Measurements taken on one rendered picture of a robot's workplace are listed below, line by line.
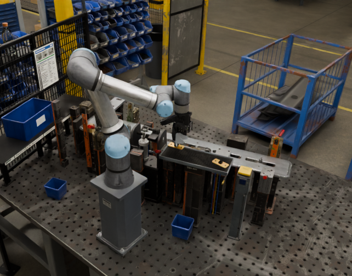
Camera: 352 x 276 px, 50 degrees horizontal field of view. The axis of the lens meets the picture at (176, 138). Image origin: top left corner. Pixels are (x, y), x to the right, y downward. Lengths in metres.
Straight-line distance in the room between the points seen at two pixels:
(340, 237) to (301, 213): 0.25
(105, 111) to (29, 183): 1.02
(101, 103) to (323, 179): 1.67
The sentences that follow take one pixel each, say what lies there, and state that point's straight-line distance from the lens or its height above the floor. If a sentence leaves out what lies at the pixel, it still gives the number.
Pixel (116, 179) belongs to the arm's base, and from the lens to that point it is 1.86.
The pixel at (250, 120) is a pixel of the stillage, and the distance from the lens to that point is 4.51.
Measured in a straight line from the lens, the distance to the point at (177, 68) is 5.57.
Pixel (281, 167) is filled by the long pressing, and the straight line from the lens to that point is 2.31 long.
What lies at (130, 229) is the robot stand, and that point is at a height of 0.83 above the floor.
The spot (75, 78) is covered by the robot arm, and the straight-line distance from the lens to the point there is 1.65.
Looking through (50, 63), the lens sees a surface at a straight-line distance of 2.84.
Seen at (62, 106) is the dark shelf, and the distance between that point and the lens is 2.82.
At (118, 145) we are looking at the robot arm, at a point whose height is 1.32.
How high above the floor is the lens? 2.30
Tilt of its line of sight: 32 degrees down
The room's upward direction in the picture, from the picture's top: 2 degrees clockwise
